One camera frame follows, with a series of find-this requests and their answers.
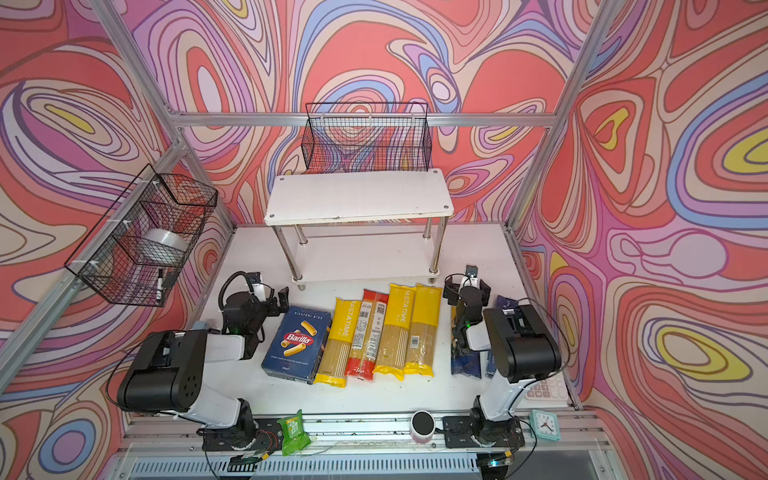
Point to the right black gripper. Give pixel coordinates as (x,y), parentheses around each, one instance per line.
(468,285)

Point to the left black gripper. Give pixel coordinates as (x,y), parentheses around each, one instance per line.
(274,302)

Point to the blue Barilla spaghetti box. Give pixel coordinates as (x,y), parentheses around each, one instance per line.
(503,303)

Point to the blue Barilla rigatoni box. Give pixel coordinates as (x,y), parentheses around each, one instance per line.
(296,350)

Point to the clear blue spaghetti bag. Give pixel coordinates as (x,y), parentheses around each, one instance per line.
(463,362)

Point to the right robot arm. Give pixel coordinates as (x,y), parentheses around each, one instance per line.
(524,351)

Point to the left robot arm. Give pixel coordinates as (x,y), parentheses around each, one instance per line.
(167,374)

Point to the white two-tier shelf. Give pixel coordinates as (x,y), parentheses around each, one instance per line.
(300,201)

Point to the yellow Pastatime spaghetti bag left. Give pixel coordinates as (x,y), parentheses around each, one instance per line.
(332,368)

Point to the yellow pastatime spaghetti bag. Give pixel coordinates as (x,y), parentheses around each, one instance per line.
(332,368)
(394,342)

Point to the red spaghetti bag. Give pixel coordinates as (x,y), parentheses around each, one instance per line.
(366,340)

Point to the yellow Pastatime spaghetti bag middle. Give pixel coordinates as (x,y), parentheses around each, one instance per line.
(394,342)

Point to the white pink calculator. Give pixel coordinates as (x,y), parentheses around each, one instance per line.
(548,393)

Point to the black marker pen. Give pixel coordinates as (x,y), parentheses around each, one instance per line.
(159,286)

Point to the silver tape roll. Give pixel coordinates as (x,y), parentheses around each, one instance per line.
(163,247)

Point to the small round speaker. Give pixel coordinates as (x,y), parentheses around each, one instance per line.
(422,426)

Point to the green snack packet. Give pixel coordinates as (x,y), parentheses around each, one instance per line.
(294,436)

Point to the teal alarm clock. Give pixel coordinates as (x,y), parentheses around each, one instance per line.
(545,425)

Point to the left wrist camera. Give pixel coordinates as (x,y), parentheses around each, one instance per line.
(259,289)

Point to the left black wire basket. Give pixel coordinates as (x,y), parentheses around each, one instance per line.
(116,269)

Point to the black wire basket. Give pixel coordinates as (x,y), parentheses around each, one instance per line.
(357,136)
(116,269)

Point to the back black wire basket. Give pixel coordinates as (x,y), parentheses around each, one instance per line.
(357,136)

